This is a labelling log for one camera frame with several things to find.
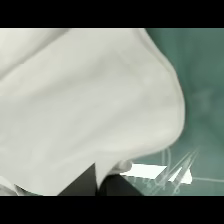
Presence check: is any white garment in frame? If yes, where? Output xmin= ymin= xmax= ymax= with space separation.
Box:
xmin=0 ymin=27 xmax=186 ymax=197

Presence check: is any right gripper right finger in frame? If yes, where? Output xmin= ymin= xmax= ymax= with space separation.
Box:
xmin=98 ymin=173 xmax=143 ymax=197

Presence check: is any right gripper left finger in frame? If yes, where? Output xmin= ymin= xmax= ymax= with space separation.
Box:
xmin=57 ymin=162 xmax=98 ymax=197

